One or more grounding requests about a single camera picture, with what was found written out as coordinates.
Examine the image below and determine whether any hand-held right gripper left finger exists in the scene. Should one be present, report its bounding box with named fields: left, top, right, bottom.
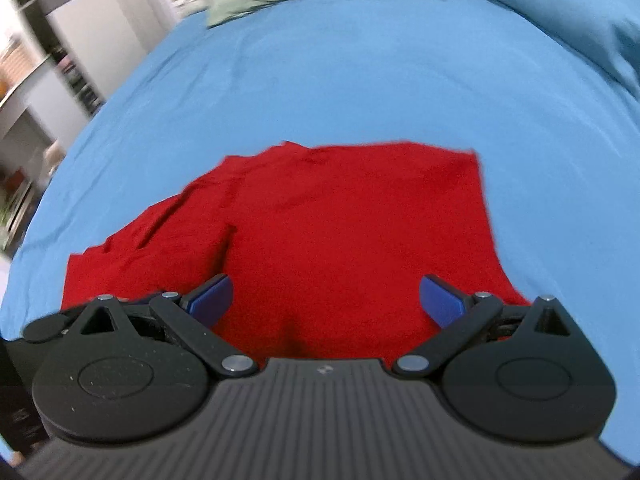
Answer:
left=23, top=273, right=259, bottom=379

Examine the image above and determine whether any red shirt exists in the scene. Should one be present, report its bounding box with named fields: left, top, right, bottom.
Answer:
left=61, top=141, right=532, bottom=361

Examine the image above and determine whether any white shelf unit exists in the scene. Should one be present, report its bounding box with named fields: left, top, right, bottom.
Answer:
left=0, top=0, right=182, bottom=256

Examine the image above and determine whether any blue bed sheet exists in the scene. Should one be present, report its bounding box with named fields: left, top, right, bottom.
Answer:
left=0, top=0, right=640, bottom=467

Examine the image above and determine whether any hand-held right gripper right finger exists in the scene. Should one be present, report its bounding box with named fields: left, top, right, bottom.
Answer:
left=392, top=274, right=576, bottom=377

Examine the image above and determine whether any blue pillow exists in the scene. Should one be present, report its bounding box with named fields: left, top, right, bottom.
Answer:
left=430, top=0, right=640, bottom=106

